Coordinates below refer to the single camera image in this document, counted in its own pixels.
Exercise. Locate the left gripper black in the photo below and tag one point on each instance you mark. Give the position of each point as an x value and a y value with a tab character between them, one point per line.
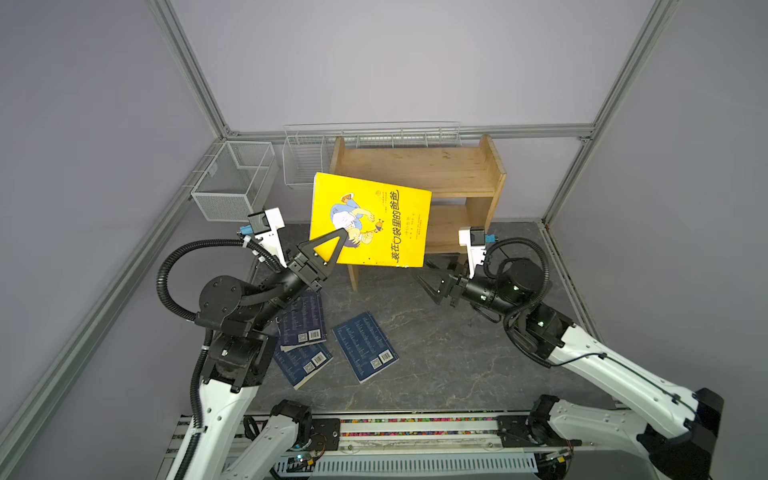
308	267

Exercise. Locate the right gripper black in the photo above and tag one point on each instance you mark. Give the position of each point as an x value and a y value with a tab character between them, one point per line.
459	287

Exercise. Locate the yellow book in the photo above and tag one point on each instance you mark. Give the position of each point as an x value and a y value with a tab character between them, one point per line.
386	224

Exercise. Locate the dark blue book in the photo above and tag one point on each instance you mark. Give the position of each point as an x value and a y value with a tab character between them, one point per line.
365	346
303	323
301	364

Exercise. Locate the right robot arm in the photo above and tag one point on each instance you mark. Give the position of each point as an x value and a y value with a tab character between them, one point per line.
674	429

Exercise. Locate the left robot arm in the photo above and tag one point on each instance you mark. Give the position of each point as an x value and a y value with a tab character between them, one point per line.
236	354

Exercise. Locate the white mesh box basket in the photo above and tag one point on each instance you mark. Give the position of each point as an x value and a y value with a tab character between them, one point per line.
237	181

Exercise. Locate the wooden two-tier bookshelf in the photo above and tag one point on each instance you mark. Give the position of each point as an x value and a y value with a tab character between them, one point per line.
466	184

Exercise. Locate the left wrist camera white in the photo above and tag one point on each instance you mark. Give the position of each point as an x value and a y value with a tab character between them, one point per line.
264	227

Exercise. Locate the white wire rack basket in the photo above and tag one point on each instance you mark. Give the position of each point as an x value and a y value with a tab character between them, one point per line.
308	148

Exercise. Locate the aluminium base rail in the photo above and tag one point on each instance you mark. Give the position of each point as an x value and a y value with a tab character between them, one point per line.
414	427

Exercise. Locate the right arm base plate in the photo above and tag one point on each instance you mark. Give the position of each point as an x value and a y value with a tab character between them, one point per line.
520	431

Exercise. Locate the white slotted cable duct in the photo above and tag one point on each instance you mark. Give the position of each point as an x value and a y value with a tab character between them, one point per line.
402	466

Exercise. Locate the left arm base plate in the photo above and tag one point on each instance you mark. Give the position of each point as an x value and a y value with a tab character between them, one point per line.
324	434

